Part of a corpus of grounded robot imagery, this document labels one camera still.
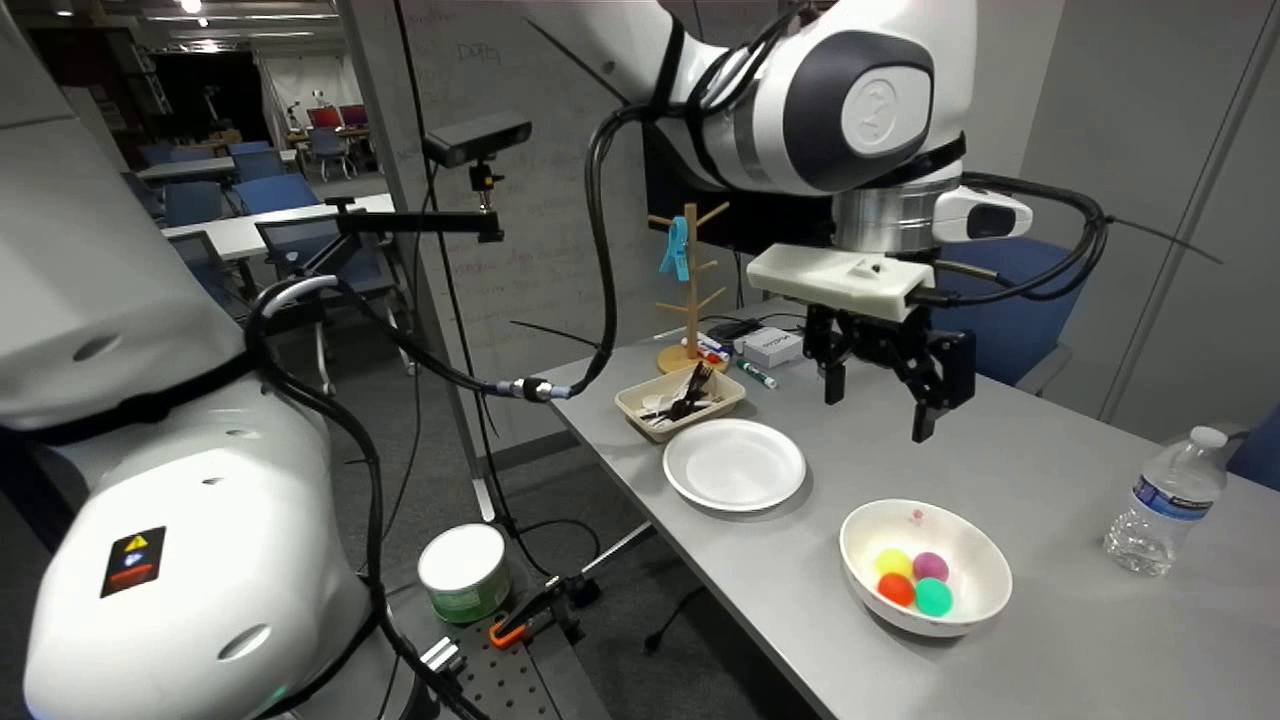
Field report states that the grey aluminium post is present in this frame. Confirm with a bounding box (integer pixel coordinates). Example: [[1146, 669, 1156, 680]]
[[337, 0, 506, 532]]

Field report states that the yellow ball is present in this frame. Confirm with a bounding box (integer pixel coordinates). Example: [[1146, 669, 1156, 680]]
[[873, 543, 921, 585]]

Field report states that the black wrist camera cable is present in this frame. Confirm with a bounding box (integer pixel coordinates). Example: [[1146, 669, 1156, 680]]
[[929, 168, 1116, 313]]

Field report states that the clear plastic water bottle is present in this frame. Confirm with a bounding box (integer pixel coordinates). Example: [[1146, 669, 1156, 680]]
[[1102, 420, 1232, 585]]

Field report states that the blue cloth on stand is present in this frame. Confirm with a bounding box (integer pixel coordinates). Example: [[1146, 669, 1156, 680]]
[[655, 213, 700, 288]]

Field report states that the orange black clamp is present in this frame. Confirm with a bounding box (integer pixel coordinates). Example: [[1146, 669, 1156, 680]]
[[485, 572, 606, 656]]

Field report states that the green ball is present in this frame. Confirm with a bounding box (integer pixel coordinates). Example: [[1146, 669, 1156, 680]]
[[913, 576, 961, 622]]

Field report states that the black exterior camera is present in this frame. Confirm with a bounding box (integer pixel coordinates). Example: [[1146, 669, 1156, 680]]
[[426, 116, 535, 173]]

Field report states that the white bowl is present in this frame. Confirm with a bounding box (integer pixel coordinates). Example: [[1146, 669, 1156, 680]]
[[835, 498, 1016, 642]]

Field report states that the black tool in tray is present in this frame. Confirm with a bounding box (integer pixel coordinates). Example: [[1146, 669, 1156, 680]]
[[638, 356, 721, 427]]

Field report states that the blue background chair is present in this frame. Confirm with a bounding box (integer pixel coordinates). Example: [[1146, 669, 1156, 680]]
[[228, 173, 325, 222]]

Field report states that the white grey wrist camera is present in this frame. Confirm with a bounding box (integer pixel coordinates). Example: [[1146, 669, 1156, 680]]
[[929, 185, 1041, 248]]

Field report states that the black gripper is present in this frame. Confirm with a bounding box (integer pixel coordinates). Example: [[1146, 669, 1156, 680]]
[[800, 300, 980, 450]]

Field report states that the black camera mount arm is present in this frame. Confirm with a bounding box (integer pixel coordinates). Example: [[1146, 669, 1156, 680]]
[[327, 197, 509, 248]]

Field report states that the beige shallow tray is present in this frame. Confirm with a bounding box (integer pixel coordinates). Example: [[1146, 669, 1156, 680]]
[[614, 368, 751, 446]]

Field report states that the white background desk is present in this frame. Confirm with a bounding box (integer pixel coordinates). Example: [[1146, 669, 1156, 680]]
[[158, 191, 402, 270]]

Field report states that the wooden mug tree stand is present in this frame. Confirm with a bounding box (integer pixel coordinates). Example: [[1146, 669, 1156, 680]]
[[643, 197, 738, 380]]

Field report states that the small white blue box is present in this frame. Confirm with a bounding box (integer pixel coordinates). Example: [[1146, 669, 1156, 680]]
[[728, 315, 809, 380]]

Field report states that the white green tub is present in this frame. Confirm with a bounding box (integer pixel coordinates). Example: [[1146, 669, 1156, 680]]
[[417, 522, 515, 633]]

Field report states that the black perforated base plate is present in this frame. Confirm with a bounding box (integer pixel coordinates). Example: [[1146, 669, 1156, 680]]
[[396, 618, 622, 720]]

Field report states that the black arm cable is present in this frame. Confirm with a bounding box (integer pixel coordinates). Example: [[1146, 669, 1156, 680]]
[[244, 26, 751, 720]]

